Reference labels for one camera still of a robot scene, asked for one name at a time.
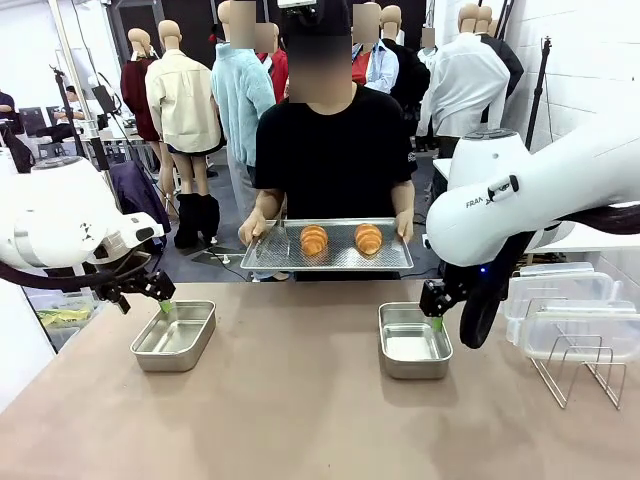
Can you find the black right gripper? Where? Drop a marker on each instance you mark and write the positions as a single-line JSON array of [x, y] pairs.
[[436, 299]]

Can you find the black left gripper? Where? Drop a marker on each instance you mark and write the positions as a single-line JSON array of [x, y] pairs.
[[155, 286]]

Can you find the rectangular steel container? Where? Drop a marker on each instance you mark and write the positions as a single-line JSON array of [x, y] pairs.
[[172, 361], [417, 369]]

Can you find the golden croissant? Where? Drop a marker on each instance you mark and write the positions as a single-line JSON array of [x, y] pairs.
[[314, 241], [368, 239]]

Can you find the perforated metal baking tray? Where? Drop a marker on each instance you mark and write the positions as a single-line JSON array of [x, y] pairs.
[[340, 257]]

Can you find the person's left forearm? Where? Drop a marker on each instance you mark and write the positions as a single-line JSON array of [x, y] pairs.
[[403, 197]]

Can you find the person's right forearm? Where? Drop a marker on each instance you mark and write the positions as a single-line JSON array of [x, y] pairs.
[[269, 202]]

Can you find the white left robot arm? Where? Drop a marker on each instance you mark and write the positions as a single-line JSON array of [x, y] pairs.
[[55, 210]]

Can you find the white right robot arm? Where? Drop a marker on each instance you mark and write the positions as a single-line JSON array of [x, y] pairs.
[[500, 200]]

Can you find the person's left hand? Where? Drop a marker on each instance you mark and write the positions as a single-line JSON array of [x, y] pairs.
[[405, 225]]

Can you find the person's right hand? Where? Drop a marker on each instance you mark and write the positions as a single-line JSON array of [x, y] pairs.
[[252, 227]]

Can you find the black tall boots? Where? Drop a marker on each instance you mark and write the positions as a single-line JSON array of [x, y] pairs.
[[197, 220]]

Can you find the clear bin with yellow items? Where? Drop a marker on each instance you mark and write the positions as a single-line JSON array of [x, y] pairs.
[[65, 317]]

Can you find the chair draped with dark clothes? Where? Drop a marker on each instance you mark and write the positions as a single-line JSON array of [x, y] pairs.
[[135, 192]]

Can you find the person in black t-shirt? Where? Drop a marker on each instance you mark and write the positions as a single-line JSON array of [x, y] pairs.
[[335, 150]]

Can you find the mannequin in cream jacket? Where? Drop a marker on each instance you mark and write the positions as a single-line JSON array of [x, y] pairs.
[[182, 105]]

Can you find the mannequin in blue fleece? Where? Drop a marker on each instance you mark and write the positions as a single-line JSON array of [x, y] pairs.
[[237, 110]]

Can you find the mannequin in maroon clothes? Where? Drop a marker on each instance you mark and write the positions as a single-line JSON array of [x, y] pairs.
[[137, 95]]

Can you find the mannequin in white shirt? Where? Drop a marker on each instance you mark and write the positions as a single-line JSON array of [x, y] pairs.
[[465, 90]]

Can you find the black tripod stand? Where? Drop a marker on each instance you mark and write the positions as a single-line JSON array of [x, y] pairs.
[[537, 95]]

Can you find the silver slanted pole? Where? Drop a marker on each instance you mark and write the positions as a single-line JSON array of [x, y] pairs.
[[75, 75]]

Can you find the mannequin in black jacket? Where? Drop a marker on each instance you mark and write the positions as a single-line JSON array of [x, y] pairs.
[[412, 75]]

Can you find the mannequin in red top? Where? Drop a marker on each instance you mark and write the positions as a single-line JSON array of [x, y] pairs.
[[280, 70]]

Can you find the mannequin in blue shirt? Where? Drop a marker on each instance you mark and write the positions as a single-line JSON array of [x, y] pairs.
[[377, 67]]

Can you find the mannequin in black blazer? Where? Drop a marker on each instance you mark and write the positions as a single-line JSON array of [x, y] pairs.
[[512, 65]]

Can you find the black baseball cap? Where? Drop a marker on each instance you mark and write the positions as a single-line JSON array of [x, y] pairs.
[[320, 17]]

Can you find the black mannequin base plate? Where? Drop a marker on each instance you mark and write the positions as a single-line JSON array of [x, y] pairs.
[[220, 256]]

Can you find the black camera stand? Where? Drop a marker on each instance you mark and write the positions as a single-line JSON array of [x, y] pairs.
[[67, 110]]

